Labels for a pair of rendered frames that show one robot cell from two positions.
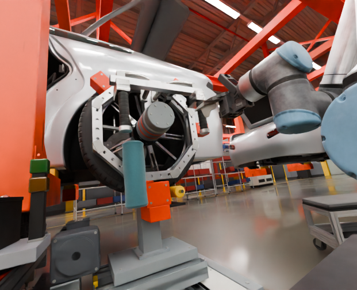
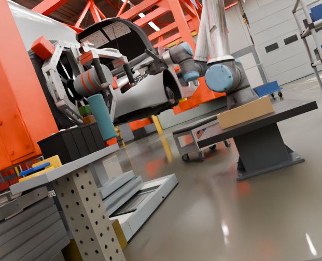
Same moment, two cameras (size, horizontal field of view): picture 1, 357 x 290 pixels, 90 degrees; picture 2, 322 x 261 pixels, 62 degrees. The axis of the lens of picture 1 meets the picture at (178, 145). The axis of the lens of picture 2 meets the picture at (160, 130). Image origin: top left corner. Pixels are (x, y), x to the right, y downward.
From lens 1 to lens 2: 1.14 m
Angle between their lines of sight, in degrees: 42
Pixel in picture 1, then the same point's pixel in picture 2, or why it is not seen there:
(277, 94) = (185, 64)
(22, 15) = not seen: outside the picture
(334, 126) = (208, 77)
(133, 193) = (111, 128)
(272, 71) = (181, 54)
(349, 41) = (203, 45)
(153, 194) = not seen: hidden behind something
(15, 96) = (22, 63)
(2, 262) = (112, 148)
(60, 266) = not seen: hidden behind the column
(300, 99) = (193, 67)
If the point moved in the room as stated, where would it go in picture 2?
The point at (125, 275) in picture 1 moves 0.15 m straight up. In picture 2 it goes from (106, 191) to (96, 167)
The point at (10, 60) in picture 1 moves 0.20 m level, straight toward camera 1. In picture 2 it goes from (4, 31) to (47, 12)
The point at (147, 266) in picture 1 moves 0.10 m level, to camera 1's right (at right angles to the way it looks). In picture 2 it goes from (114, 184) to (127, 177)
